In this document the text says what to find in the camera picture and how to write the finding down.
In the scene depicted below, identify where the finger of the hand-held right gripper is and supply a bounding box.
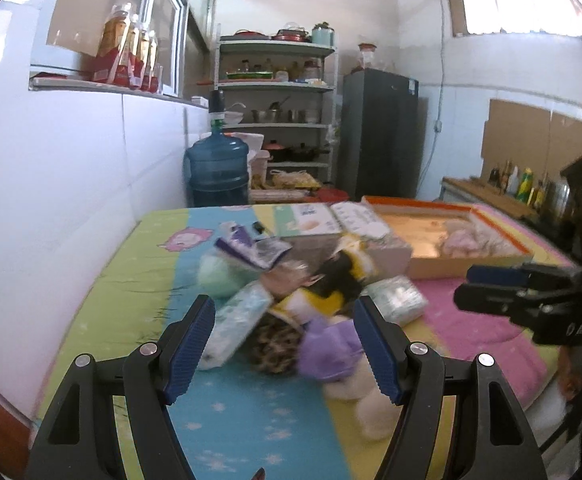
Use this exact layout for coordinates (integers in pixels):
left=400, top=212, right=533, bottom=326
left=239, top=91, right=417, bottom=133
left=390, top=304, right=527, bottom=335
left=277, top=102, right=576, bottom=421
left=453, top=284, right=526, bottom=317
left=466, top=262, right=536, bottom=286

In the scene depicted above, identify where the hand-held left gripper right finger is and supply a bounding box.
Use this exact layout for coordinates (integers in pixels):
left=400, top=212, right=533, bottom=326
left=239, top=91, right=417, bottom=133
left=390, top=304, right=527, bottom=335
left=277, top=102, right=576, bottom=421
left=353, top=295, right=552, bottom=480

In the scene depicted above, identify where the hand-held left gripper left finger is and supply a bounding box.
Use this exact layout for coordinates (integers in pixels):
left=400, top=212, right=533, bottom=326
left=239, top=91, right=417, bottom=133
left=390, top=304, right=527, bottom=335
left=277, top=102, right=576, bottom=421
left=26, top=294, right=216, bottom=480

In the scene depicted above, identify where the white green floral tissue pack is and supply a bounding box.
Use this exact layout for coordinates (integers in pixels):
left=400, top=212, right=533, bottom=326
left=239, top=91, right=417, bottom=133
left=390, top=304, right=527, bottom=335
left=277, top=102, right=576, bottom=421
left=198, top=280, right=276, bottom=371

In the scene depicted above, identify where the orange-edged cardboard box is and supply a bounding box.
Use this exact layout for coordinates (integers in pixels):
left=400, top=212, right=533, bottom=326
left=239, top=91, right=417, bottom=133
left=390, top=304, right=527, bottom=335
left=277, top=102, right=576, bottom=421
left=361, top=195, right=536, bottom=281

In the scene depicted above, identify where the purple white packet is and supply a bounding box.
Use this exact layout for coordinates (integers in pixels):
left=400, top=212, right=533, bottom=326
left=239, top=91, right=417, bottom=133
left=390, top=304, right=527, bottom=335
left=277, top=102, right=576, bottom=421
left=214, top=222, right=262, bottom=273

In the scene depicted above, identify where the pale green soft bundle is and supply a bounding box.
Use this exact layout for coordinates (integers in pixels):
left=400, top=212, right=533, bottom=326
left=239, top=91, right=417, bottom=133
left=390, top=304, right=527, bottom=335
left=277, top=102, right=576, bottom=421
left=198, top=254, right=244, bottom=295

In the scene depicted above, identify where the leopard print soft toy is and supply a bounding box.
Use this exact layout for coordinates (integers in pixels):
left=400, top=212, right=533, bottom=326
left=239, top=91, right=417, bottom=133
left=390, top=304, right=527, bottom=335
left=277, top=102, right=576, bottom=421
left=247, top=312, right=304, bottom=376

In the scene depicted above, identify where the person's right hand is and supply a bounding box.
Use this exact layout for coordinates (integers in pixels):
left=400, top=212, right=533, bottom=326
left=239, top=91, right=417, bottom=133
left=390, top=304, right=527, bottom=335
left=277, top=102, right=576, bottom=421
left=557, top=345, right=582, bottom=402

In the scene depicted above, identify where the pink plush toy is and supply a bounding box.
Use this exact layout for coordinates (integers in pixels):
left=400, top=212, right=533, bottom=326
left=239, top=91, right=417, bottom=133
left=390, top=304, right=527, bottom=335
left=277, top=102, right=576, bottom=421
left=441, top=220, right=496, bottom=258

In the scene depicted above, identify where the purple plush toy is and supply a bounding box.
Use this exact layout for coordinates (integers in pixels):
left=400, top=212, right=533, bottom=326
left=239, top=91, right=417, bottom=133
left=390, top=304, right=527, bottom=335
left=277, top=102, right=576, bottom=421
left=298, top=317, right=366, bottom=381

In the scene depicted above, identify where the clear wrapped tissue pack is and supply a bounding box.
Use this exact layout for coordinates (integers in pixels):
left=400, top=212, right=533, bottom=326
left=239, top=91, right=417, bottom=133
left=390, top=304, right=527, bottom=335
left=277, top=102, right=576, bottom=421
left=363, top=275, right=429, bottom=326

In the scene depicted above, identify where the wooden topped counter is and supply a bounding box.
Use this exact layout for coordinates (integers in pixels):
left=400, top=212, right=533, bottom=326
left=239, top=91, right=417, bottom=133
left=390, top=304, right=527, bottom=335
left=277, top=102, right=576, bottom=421
left=441, top=175, right=542, bottom=221

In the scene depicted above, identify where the black yellow bee plush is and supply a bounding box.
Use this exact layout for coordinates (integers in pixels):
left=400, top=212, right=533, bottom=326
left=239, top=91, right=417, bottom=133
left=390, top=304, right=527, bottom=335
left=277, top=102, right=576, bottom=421
left=271, top=247, right=376, bottom=321

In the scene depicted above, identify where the colourful printed blanket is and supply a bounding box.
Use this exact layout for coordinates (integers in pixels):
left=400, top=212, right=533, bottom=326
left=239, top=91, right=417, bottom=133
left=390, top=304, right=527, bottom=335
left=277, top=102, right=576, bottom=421
left=36, top=202, right=582, bottom=480

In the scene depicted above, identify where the row of condiment bottles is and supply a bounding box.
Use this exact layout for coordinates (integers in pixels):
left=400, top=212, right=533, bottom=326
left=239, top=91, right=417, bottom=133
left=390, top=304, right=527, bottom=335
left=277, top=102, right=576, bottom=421
left=488, top=160, right=572, bottom=213

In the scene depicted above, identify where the silver printed packet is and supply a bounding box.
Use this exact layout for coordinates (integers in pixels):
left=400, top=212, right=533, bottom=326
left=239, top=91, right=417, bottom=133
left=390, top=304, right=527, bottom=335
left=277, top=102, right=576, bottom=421
left=253, top=237, right=292, bottom=270

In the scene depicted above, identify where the red plastic basin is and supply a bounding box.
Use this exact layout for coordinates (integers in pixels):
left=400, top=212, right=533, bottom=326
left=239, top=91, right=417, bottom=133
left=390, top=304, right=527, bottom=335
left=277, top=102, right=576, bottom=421
left=316, top=187, right=350, bottom=204

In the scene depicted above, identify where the dark grey fridge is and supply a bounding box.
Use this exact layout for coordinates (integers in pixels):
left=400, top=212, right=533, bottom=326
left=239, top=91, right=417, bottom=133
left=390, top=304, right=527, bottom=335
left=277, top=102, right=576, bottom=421
left=338, top=67, right=420, bottom=200

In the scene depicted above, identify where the blue water jug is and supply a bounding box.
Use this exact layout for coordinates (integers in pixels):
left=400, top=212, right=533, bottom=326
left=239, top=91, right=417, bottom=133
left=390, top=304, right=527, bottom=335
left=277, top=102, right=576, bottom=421
left=183, top=130, right=250, bottom=208

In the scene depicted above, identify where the black wok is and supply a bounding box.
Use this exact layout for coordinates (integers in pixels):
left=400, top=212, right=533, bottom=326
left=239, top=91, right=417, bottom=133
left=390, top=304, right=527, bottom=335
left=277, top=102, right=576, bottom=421
left=288, top=144, right=330, bottom=162

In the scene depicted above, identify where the black water pump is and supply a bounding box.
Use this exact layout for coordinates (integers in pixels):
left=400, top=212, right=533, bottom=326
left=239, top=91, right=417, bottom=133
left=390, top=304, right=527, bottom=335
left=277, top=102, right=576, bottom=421
left=207, top=89, right=226, bottom=133

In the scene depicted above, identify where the red lidded jar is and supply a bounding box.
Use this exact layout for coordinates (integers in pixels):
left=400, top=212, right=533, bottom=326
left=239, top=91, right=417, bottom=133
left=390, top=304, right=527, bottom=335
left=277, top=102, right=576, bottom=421
left=358, top=42, right=378, bottom=71

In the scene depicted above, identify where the white metal shelf rack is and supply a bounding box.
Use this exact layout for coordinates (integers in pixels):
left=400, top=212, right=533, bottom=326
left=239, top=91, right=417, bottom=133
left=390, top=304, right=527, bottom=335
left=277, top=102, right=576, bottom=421
left=215, top=35, right=339, bottom=186

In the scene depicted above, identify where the red cooking pot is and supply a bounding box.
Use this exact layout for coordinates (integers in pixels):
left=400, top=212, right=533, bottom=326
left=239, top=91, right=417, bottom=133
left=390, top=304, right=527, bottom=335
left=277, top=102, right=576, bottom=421
left=273, top=22, right=312, bottom=42

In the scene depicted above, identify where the sliding window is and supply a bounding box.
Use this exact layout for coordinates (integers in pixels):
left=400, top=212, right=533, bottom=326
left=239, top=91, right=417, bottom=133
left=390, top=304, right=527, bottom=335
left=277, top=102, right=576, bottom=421
left=31, top=0, right=216, bottom=98

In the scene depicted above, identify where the cardboard wall sheet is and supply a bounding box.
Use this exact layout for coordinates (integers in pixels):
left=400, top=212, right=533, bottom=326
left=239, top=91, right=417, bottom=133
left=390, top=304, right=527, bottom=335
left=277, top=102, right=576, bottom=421
left=481, top=99, right=582, bottom=181

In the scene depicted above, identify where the wall cable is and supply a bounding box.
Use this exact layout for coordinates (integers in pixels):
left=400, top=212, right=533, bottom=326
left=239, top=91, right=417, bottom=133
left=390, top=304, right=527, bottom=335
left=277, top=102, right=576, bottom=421
left=418, top=0, right=448, bottom=198

